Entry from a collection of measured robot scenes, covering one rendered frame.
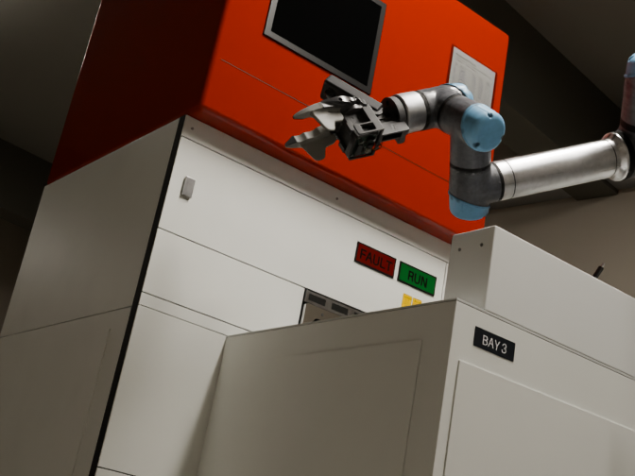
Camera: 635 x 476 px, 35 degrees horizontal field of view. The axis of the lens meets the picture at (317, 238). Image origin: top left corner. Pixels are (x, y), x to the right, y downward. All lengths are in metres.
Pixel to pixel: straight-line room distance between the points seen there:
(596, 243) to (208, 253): 2.85
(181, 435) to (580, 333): 0.75
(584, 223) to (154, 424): 3.09
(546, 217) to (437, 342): 3.32
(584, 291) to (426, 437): 0.43
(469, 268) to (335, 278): 0.62
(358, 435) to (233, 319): 0.52
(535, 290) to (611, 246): 2.92
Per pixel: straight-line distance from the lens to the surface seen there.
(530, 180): 1.88
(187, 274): 1.94
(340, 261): 2.17
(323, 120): 1.72
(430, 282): 2.34
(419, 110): 1.82
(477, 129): 1.75
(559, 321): 1.66
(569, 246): 4.65
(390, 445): 1.50
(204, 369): 1.94
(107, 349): 1.94
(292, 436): 1.70
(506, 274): 1.58
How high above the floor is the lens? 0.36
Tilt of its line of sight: 20 degrees up
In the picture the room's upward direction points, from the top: 11 degrees clockwise
